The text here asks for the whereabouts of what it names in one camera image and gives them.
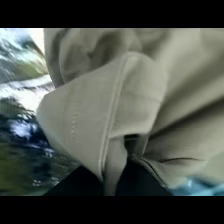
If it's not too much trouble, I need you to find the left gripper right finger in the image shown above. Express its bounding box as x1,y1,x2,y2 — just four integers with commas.
115,156,174,197

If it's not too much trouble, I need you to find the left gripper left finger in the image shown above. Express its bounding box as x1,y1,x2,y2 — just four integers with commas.
43,165,105,197

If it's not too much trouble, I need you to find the beige garment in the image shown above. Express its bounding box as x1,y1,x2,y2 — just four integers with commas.
35,27,224,197

